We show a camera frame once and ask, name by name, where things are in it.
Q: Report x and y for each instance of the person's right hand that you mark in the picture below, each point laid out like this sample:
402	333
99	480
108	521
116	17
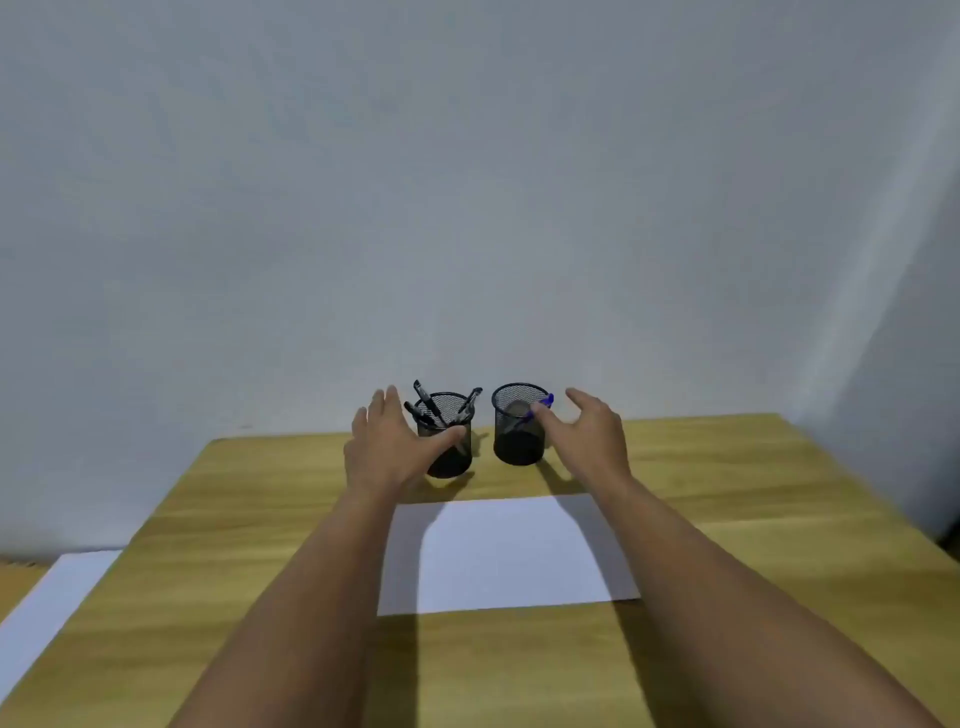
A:
596	446

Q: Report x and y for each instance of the person's left hand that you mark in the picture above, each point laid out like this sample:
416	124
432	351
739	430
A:
382	454

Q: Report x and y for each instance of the person's left thumb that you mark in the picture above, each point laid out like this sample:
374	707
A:
442	437

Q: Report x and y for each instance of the person's right thumb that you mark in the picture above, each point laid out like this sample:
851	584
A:
547	420

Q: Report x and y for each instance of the person's right forearm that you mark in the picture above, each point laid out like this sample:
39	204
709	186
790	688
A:
705	592

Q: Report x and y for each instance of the person's left forearm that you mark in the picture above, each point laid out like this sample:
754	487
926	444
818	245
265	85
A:
315	600

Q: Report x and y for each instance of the blue pen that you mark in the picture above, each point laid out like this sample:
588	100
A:
544	403

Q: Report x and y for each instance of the black mesh pen holder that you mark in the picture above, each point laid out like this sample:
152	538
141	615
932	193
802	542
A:
517	442
452	461

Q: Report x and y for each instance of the black pen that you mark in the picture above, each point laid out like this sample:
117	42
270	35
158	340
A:
418	415
469	402
427	401

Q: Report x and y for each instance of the white paper sheet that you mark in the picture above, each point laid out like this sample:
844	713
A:
510	555

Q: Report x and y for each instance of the white board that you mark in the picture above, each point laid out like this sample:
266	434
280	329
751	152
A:
45	607

